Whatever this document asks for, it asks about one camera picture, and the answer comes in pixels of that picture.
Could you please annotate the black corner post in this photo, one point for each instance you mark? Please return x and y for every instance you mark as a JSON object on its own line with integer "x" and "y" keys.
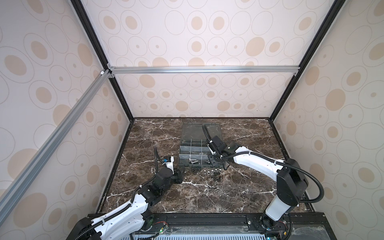
{"x": 319, "y": 36}
{"x": 92, "y": 36}

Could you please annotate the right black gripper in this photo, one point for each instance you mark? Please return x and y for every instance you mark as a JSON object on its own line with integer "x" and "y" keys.
{"x": 210, "y": 157}

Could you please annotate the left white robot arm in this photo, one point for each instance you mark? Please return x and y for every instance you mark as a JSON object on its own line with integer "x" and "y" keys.
{"x": 129, "y": 207}

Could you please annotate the left black corner post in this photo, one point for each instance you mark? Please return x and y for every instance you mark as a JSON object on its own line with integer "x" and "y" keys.
{"x": 92, "y": 36}

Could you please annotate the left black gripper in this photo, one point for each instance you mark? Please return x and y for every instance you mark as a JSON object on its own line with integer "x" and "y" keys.
{"x": 178, "y": 176}

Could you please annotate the horizontal aluminium rail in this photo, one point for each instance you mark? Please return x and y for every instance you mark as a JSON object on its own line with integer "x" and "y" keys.
{"x": 205, "y": 70}

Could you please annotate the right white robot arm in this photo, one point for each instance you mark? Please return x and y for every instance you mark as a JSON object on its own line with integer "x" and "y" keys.
{"x": 291, "y": 182}

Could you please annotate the right black corner post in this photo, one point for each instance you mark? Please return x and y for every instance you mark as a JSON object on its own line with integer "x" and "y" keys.
{"x": 319, "y": 36}

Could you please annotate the black base frame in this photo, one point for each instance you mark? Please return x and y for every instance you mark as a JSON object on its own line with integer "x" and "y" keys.
{"x": 203, "y": 226}

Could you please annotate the diagonal aluminium rail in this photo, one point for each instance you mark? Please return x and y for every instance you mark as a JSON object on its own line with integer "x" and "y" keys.
{"x": 34, "y": 167}

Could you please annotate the clear plastic organizer box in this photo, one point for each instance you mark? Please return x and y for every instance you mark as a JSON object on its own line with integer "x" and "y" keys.
{"x": 194, "y": 152}

